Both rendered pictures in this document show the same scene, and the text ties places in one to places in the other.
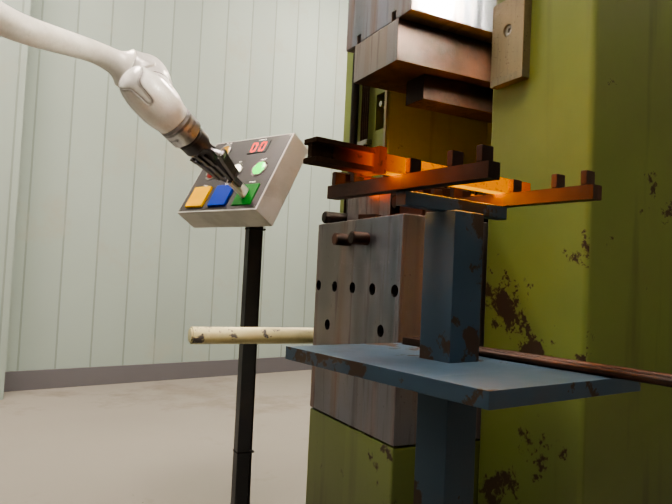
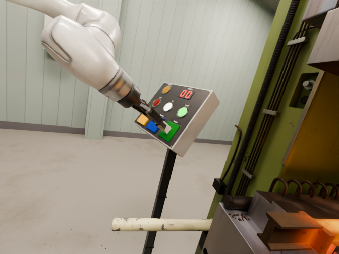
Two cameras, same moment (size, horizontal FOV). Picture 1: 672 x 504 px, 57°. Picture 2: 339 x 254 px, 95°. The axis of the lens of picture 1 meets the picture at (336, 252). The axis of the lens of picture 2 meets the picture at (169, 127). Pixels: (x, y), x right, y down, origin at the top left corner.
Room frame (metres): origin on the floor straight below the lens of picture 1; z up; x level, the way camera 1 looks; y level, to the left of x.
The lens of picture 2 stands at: (1.14, 0.14, 1.16)
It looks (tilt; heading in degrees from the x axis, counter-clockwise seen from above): 13 degrees down; 12
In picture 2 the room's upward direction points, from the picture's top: 13 degrees clockwise
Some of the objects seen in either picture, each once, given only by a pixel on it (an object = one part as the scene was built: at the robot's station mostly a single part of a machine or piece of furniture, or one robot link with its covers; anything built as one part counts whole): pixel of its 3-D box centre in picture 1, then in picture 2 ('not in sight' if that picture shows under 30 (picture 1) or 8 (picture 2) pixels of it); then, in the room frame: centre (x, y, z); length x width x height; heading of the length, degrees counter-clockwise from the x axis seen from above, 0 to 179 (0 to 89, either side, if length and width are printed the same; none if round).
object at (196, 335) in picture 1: (270, 335); (166, 225); (1.70, 0.17, 0.62); 0.44 x 0.05 x 0.05; 117
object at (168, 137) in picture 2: (247, 195); (169, 131); (1.74, 0.26, 1.00); 0.07 x 0.05 x 0.07; 52
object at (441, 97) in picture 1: (464, 100); not in sight; (1.53, -0.30, 1.24); 0.30 x 0.07 x 0.06; 117
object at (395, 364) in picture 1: (448, 366); not in sight; (0.89, -0.17, 0.67); 0.40 x 0.30 x 0.02; 36
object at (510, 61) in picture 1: (510, 41); not in sight; (1.21, -0.33, 1.27); 0.09 x 0.02 x 0.17; 27
